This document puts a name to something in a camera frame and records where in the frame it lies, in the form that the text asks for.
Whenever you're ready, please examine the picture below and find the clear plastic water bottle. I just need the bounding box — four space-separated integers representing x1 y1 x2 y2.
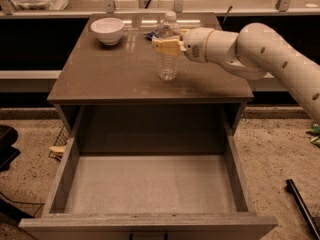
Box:
158 11 180 81

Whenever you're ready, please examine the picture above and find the wire basket on floor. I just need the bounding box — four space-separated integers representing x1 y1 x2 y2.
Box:
49 127 69 162

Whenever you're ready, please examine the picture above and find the white ceramic bowl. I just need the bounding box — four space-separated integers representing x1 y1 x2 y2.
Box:
90 18 125 45

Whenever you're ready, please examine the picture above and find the grey cabinet with glossy top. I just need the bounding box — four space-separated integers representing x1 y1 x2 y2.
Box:
48 14 253 155

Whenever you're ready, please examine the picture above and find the dark blue calculator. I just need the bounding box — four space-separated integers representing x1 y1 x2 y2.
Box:
144 31 159 41

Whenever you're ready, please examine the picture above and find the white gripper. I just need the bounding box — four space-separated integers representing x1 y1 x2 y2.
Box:
152 27 213 63

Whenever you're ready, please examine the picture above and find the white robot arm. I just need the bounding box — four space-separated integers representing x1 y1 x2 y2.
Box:
152 23 320 123

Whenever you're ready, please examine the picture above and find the open grey top drawer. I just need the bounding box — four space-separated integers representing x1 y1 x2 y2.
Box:
20 104 277 240

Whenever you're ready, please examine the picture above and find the black bar on floor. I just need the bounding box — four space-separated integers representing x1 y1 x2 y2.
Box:
286 179 320 240

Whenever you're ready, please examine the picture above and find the green packet on floor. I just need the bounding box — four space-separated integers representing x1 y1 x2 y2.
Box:
306 123 320 148

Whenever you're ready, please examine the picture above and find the black object at left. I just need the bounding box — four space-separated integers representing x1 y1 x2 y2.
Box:
0 125 20 171

